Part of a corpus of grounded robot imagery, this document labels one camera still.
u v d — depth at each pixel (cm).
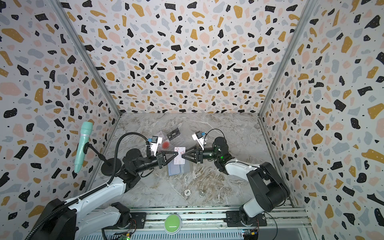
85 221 49
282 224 74
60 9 69
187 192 83
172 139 100
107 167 89
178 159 73
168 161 71
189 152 72
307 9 72
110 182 54
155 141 68
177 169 91
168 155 71
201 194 81
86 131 69
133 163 59
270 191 45
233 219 74
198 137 71
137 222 72
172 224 74
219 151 65
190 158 72
